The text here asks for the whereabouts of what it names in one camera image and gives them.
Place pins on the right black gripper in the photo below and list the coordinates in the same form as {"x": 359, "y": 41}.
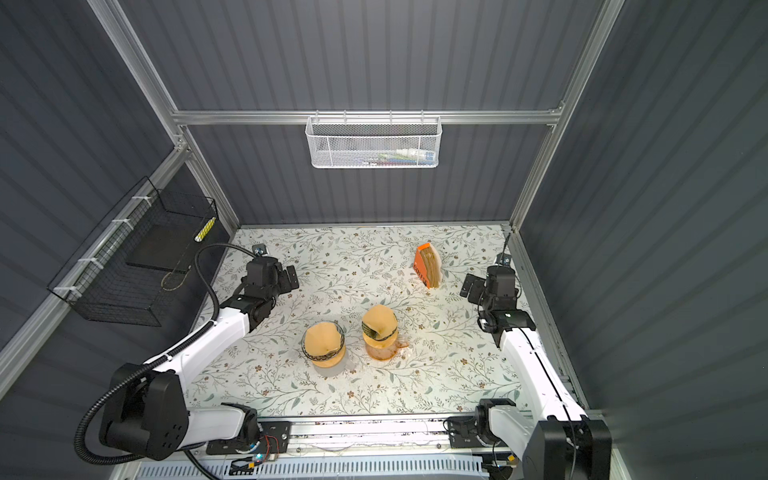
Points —
{"x": 479, "y": 284}

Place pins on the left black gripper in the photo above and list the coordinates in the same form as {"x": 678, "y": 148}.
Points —
{"x": 285, "y": 284}

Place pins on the orange coffee filter pack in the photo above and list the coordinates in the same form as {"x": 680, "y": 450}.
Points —
{"x": 427, "y": 265}

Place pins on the grey clear glass dripper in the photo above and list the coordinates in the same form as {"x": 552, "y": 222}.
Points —
{"x": 322, "y": 361}

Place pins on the green glass dripper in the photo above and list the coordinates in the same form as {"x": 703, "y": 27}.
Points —
{"x": 376, "y": 336}

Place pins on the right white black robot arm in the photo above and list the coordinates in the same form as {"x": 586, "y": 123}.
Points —
{"x": 560, "y": 440}

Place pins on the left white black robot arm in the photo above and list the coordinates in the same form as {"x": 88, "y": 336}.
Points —
{"x": 147, "y": 414}

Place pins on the yellow marker pen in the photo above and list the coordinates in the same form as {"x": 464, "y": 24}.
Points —
{"x": 205, "y": 229}

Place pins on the black flat pad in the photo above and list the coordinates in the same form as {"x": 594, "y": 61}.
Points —
{"x": 169, "y": 249}

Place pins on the items in white basket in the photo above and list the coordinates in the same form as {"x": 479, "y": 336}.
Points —
{"x": 410, "y": 157}

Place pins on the white perforated vent strip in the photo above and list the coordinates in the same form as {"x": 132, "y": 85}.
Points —
{"x": 381, "y": 467}

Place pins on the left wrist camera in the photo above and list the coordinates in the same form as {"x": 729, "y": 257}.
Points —
{"x": 259, "y": 250}

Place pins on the black wire mesh basket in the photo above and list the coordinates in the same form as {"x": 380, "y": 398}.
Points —
{"x": 135, "y": 271}

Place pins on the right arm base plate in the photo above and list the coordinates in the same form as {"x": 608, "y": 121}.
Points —
{"x": 463, "y": 433}

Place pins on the white wire mesh basket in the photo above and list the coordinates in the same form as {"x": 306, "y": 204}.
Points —
{"x": 336, "y": 142}

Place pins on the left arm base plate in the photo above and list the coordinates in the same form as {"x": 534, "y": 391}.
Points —
{"x": 273, "y": 439}

